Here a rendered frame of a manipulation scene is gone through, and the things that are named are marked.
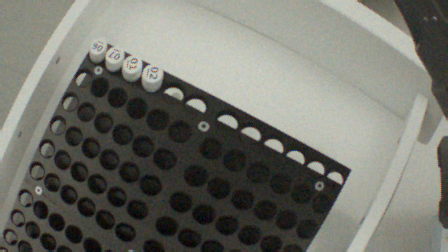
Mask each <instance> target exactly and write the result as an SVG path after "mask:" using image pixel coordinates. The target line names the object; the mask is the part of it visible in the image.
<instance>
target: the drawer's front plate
mask: <svg viewBox="0 0 448 252"><path fill-rule="evenodd" d="M185 1H187V2H189V3H193V4H194V5H198V6H200V7H201V8H205V9H207V10H210V11H212V12H214V13H216V14H217V13H218V14H219V15H221V16H223V17H227V18H229V19H230V20H232V21H234V22H237V23H239V24H241V25H243V26H244V27H247V28H250V29H252V30H254V31H256V32H258V33H259V34H261V35H263V36H265V37H269V38H271V39H272V40H274V41H276V42H278V43H280V44H282V45H284V46H285V47H287V48H289V49H290V50H292V51H294V52H295V53H297V54H299V55H301V56H303V57H304V58H306V59H308V60H310V61H311V62H313V63H315V64H317V65H318V66H320V67H322V68H323V69H325V70H327V71H328V72H330V73H332V74H334V75H335V76H337V77H339V78H341V79H342V80H344V81H345V82H347V83H348V84H350V85H352V86H353V87H355V88H356V89H358V90H359V91H361V92H362V93H363V94H365V95H366V96H368V97H370V98H372V99H373V100H375V101H376V102H378V103H379V104H380V105H381V106H382V107H385V108H386V109H388V110H389V111H390V112H391V113H393V114H395V115H397V116H398V117H399V118H400V119H403V120H406V117H407V115H408V112H409V111H410V108H411V106H412V104H413V101H414V99H415V98H416V95H417V93H418V91H419V92H420V93H421V94H423V95H424V96H425V97H427V98H428V104H427V107H426V114H425V117H424V121H423V124H422V127H421V130H420V132H419V135H418V138H417V141H418V142H419V143H421V144H423V145H427V144H429V142H430V141H431V138H432V137H433V135H434V134H435V131H436V129H437V128H438V125H439V124H440V121H441V120H442V118H443V116H444V114H443V112H442V110H441V108H440V107H439V105H438V103H437V101H436V99H435V97H434V96H433V93H432V92H431V85H432V81H431V78H430V76H429V75H428V73H427V71H426V69H425V67H424V66H423V64H422V63H421V61H420V59H419V57H418V56H417V54H416V52H415V48H414V47H415V45H414V43H413V41H412V38H411V37H409V36H407V35H406V34H405V33H403V32H402V31H401V30H400V29H398V28H397V27H396V26H394V25H392V24H390V23H389V22H388V21H386V20H385V19H383V18H382V17H381V16H379V15H378V14H376V13H375V12H373V11H371V10H369V9H368V8H367V7H365V6H364V5H362V4H361V3H359V2H358V1H356V0H185Z"/></svg>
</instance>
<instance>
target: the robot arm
mask: <svg viewBox="0 0 448 252"><path fill-rule="evenodd" d="M392 1H393V3H394V4H395V6H396V8H397V9H398V11H399V13H400V15H401V16H402V18H403V20H404V22H405V24H406V26H407V28H408V31H409V32H410V35H411V37H412V41H413V43H414V45H415V47H414V48H415V52H416V54H417V56H418V57H419V59H420V61H421V63H422V64H423V66H424V67H425V69H426V71H427V73H428V75H429V76H430V78H431V81H432V85H431V92H432V93H433V96H434V97H435V99H436V101H437V103H438V105H439V107H440V108H441V110H442V112H443V114H444V116H445V118H446V120H447V122H448V0H392ZM437 156H438V157H437V161H438V168H440V174H441V175H440V179H441V181H440V183H441V187H440V188H441V199H440V201H439V202H438V203H439V206H438V208H439V210H438V212H439V214H438V217H439V218H438V219H439V223H442V227H443V228H444V229H448V136H443V137H442V139H441V140H440V143H439V144H438V146H437Z"/></svg>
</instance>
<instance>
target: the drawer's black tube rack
mask: <svg viewBox="0 0 448 252"><path fill-rule="evenodd" d="M102 71H103V68H101V66H97V67H96V68H93V67H91V66H90V65H89V66H88V65H87V64H86V63H84V62H82V63H81V65H80V66H79V67H78V70H77V72H75V75H74V77H73V78H72V80H71V82H70V83H69V86H68V87H67V89H66V91H65V92H64V95H63V97H62V98H61V100H60V102H59V104H58V106H57V109H55V112H54V114H53V116H52V117H51V119H50V122H49V124H48V126H47V128H46V130H45V133H44V135H43V136H42V138H41V141H40V144H38V147H37V149H36V152H35V154H34V156H33V158H32V161H31V164H30V166H29V168H28V170H27V173H26V175H25V177H24V179H23V180H24V181H23V183H22V185H21V187H20V190H19V192H18V194H17V197H16V199H15V202H14V204H13V207H12V210H11V212H10V215H9V217H8V220H7V223H6V226H5V228H4V230H3V233H2V235H1V236H2V237H1V238H0V251H2V250H6V252H306V251H307V249H308V248H309V246H310V245H311V243H312V241H313V240H314V238H315V236H316V235H317V233H318V231H319V229H320V228H321V226H322V224H323V223H324V221H325V219H326V218H327V216H328V214H329V212H330V211H331V209H332V207H333V206H334V203H335V201H336V199H337V198H338V195H337V194H336V195H335V194H334V193H332V192H329V190H327V189H324V184H323V183H322V182H317V183H316V184H314V183H313V182H310V181H309V180H307V179H305V178H302V177H300V176H298V175H297V174H295V173H291V171H289V170H287V169H285V168H283V167H282V166H278V165H276V164H274V163H272V162H271V161H270V160H268V159H266V158H264V157H262V156H260V155H258V154H256V153H253V152H251V151H249V150H248V149H246V148H244V147H242V146H240V145H238V144H236V143H234V142H232V141H230V140H228V139H226V138H225V137H223V136H221V135H219V134H217V133H215V132H213V131H211V130H209V129H208V128H209V125H208V123H207V122H208V120H209V118H210V117H211V115H212V113H213V112H214V110H215V108H216V106H217V105H218V103H219V101H220V100H221V98H218V100H217V102H216V104H215V105H214V107H213V109H212V110H211V112H210V114H209V116H208V117H207V119H206V121H205V122H200V123H199V124H198V123H196V122H194V121H192V120H191V119H189V118H187V117H185V116H183V115H181V114H180V113H178V112H176V111H174V110H172V109H171V108H170V109H169V108H167V107H165V106H163V105H161V104H159V102H157V101H155V100H153V99H151V98H150V97H146V96H144V95H143V94H141V93H139V91H137V90H133V89H132V88H130V87H129V86H127V85H124V84H122V83H121V82H120V81H118V80H115V79H114V78H112V77H109V76H108V75H106V74H105V73H104V74H103V73H102ZM83 73H86V76H85V77H84V78H83V79H82V82H81V84H80V85H79V86H78V85H77V83H76V80H77V78H78V77H79V75H81V74H83ZM107 86H108V88H107ZM123 95H125V96H126V98H125V97H124V96H123ZM69 97H73V99H72V100H71V101H70V104H69V106H68V108H67V109H65V108H64V106H63V104H64V102H65V100H66V99H67V98H69ZM142 105H143V106H144V107H145V109H146V110H145V109H144V108H143V107H142ZM58 120H60V123H59V125H58V128H57V129H56V132H55V133H53V131H52V129H51V128H52V125H53V124H54V123H55V122H56V121H58ZM47 143H49V146H48V148H47V150H46V153H45V155H44V156H43V155H42V153H41V149H42V146H43V145H44V144H47ZM34 166H39V168H38V170H37V173H36V175H35V177H34V178H33V176H32V175H31V172H32V169H33V168H34ZM24 193H27V194H28V195H27V197H26V199H25V203H24V205H23V204H22V203H21V199H20V198H21V196H22V194H24ZM15 213H20V215H19V218H18V219H17V223H16V224H14V222H13V215H14V214H15ZM8 232H13V233H12V236H11V238H10V240H9V243H8V242H7V241H6V234H7V233H8Z"/></svg>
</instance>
